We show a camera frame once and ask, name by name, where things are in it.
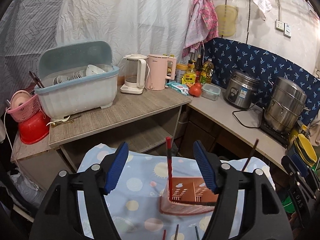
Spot pink plastic basket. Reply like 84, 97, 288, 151
8, 90, 41, 123

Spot dark soy sauce bottle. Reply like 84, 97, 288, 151
195, 54, 202, 83

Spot yellow seasoning packet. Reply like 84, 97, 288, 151
181, 72, 196, 85

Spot steel rice cooker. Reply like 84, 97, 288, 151
223, 70, 259, 109

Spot black power cable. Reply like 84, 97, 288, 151
231, 102, 263, 130

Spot dark green yellow-rimmed bowls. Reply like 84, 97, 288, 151
289, 122, 318, 167

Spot maroon chopstick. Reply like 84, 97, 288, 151
241, 139, 259, 172

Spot green chopstick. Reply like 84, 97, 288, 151
195, 226, 200, 240

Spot blue patterned tablecloth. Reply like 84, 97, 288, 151
78, 144, 275, 239

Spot black induction cooker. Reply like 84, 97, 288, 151
260, 120, 289, 148

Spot white wall socket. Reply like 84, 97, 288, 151
275, 20, 284, 32

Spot pink floral apron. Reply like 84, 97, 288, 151
182, 0, 219, 57

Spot white hanging cloth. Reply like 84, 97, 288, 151
253, 0, 272, 21

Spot dark brown-red chopstick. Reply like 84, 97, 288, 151
172, 199, 217, 206

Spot red black-tipped chopstick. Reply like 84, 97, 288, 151
165, 137, 172, 202

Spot pink perforated utensil holder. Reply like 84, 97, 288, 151
159, 177, 218, 216

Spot white power cable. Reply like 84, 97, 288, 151
3, 107, 20, 170

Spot white hanging strainer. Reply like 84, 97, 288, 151
232, 0, 247, 9

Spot white dish drainer with lid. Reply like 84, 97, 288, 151
35, 41, 119, 120

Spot blue wet wipes pack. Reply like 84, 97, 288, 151
166, 81, 189, 95

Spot clear food container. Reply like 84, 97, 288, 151
201, 83, 221, 101

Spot blue patterned backsplash cloth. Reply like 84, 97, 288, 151
204, 38, 319, 125

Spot dark brown twisted chopstick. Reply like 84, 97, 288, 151
174, 224, 180, 240

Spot white tin can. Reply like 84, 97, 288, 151
175, 63, 188, 83

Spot white glass kettle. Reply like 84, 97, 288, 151
120, 54, 148, 95

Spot pink electric kettle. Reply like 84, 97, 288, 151
145, 54, 177, 90

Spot grey wooden side counter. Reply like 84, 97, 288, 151
48, 87, 193, 149

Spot cooking oil bottle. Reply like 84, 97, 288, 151
200, 59, 214, 85

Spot red plastic basin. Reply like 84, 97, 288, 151
18, 111, 50, 145

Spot red tomato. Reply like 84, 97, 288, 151
188, 83, 202, 97

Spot large steel steamer pot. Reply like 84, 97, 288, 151
264, 77, 308, 134

